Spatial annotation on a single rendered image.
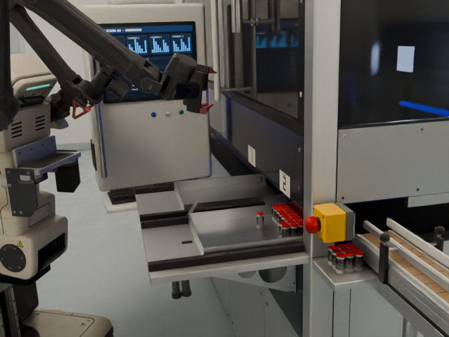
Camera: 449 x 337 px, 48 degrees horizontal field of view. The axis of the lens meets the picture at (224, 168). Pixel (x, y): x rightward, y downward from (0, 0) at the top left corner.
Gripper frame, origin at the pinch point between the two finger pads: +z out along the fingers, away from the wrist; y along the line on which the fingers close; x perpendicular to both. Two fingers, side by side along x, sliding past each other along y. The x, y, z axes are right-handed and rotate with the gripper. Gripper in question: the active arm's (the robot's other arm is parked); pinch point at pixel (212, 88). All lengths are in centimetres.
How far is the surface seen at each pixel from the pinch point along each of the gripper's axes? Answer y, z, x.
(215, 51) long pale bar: -9.7, 27.7, -21.9
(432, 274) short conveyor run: 24, -22, 77
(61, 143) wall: 145, 263, -444
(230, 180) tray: 36.0, 25.4, -7.2
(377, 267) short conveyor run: 31, -13, 63
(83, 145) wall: 146, 283, -424
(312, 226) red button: 23, -21, 49
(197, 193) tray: 39.3, 11.6, -11.0
